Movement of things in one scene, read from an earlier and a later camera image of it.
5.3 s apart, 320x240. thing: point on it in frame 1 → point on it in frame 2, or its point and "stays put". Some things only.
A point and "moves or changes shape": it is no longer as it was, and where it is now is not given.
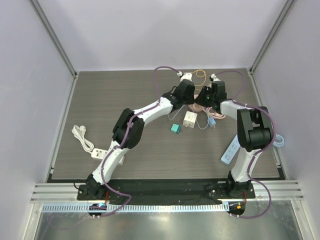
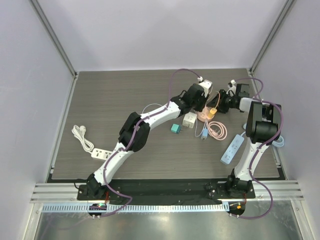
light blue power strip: (231, 151) stays put
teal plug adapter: (176, 128) stays put
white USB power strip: (98, 154) stays put
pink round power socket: (195, 107) moves or changes shape
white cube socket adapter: (190, 119) stays put
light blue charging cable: (211, 120) moves or changes shape
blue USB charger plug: (212, 122) moves or changes shape
